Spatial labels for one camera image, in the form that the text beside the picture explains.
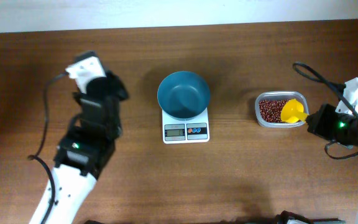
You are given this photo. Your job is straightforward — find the red beans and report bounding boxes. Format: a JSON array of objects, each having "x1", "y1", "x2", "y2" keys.
[{"x1": 259, "y1": 100, "x2": 288, "y2": 123}]

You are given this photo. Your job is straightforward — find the clear plastic container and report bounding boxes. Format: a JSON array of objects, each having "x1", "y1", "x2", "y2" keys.
[{"x1": 254, "y1": 91, "x2": 309, "y2": 128}]

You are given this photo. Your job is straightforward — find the yellow plastic scoop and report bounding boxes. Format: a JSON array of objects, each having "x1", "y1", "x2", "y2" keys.
[{"x1": 280, "y1": 99, "x2": 309, "y2": 124}]

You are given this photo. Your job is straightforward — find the dark object at bottom edge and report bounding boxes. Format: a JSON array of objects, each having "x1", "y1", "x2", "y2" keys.
[{"x1": 272, "y1": 211, "x2": 346, "y2": 224}]

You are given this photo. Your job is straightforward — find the blue bowl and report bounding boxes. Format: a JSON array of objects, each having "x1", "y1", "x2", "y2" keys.
[{"x1": 157, "y1": 71, "x2": 211, "y2": 120}]

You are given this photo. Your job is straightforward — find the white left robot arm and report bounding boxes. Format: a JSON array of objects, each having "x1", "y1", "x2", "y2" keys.
[{"x1": 29, "y1": 70, "x2": 129, "y2": 223}]

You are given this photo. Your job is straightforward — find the white digital kitchen scale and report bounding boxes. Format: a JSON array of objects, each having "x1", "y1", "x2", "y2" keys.
[{"x1": 162, "y1": 108, "x2": 210, "y2": 144}]

